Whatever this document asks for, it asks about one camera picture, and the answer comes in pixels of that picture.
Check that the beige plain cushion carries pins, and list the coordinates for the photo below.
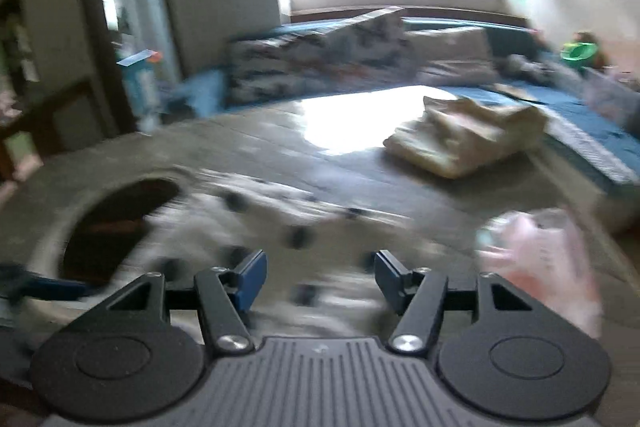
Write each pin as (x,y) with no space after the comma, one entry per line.
(452,57)

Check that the butterfly print cushion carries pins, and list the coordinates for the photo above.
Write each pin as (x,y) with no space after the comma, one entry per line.
(366,52)

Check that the beige folded garment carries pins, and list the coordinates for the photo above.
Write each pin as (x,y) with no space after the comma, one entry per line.
(454,138)

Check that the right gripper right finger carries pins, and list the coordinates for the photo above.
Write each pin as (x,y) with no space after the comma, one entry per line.
(417,297)

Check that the blue sofa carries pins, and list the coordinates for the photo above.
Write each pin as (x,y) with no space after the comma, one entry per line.
(527,74)

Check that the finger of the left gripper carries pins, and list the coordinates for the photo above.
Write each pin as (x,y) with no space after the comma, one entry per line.
(17,284)

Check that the pink plastic bag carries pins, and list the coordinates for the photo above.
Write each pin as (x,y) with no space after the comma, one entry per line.
(543,253)

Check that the green plastic bowl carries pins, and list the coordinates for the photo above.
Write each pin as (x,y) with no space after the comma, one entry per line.
(579,53)

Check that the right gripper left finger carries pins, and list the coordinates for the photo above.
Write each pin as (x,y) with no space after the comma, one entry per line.
(224,297)

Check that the polka dot white garment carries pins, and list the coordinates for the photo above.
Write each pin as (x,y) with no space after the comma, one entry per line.
(320,255)

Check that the blue cardboard box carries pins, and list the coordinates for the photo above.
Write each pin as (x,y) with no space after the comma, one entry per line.
(139,81)

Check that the dark wooden cabinet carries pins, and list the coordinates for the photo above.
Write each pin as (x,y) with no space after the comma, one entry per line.
(37,119)

